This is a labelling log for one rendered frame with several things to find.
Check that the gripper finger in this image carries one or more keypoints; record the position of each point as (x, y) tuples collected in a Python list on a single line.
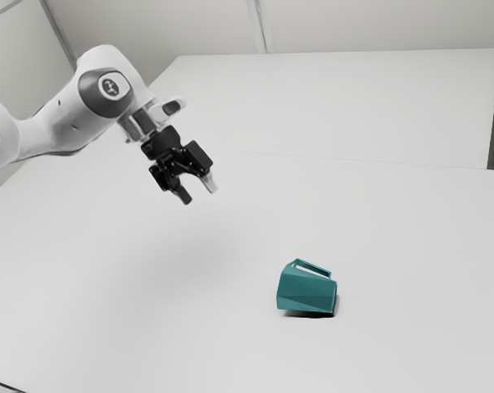
[(209, 183), (184, 195)]

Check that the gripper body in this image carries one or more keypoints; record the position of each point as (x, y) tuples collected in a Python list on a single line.
[(177, 157)]

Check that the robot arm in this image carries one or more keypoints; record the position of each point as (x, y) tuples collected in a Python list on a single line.
[(54, 123)]

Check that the teal faceted mug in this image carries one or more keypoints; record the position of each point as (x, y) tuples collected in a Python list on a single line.
[(306, 292)]

